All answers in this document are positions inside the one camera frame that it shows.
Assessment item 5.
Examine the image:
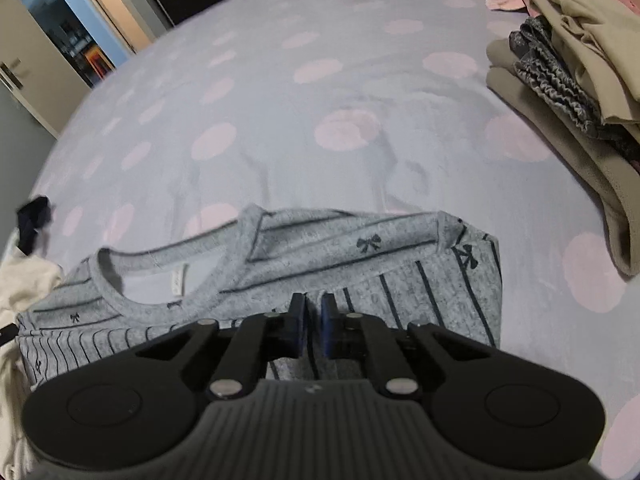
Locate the polka dot bed sheet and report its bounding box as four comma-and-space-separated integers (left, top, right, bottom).
38, 0, 639, 479

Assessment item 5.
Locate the small dark cloth item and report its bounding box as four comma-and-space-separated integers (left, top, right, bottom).
16, 195, 52, 256

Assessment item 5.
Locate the dark patterned folded garment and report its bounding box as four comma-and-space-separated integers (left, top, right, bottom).
509, 16, 639, 171

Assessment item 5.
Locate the open white door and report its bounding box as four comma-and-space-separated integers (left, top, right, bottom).
0, 0, 90, 138

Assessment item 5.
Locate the grey striped bow shirt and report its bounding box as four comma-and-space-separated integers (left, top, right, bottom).
17, 206, 502, 387

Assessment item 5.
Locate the folded khaki garment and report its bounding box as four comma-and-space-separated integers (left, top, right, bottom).
486, 0, 639, 276

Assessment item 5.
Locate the cream white garment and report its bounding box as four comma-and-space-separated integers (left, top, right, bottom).
0, 251, 66, 480

